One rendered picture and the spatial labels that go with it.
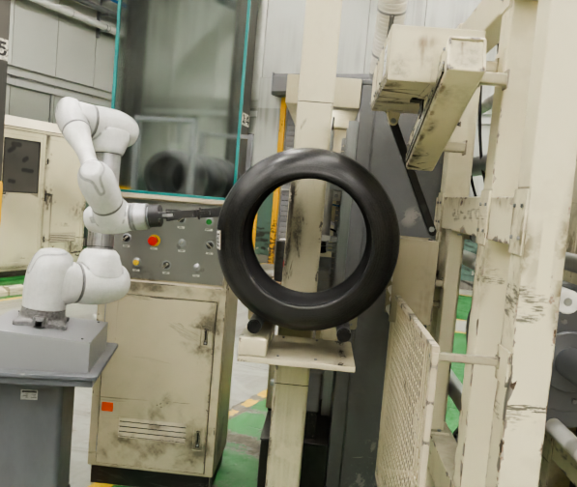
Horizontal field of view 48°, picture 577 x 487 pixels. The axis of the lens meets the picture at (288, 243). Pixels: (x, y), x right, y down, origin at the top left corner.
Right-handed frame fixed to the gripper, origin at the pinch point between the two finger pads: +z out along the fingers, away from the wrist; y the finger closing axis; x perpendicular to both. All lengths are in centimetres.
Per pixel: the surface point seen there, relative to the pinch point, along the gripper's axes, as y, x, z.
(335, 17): 26, -66, 44
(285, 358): -10, 47, 22
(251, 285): -12.3, 22.9, 13.5
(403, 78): -36, -33, 59
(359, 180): -11.7, -7.6, 47.8
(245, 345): -11.2, 41.7, 10.1
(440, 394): 20, 69, 75
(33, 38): 899, -301, -448
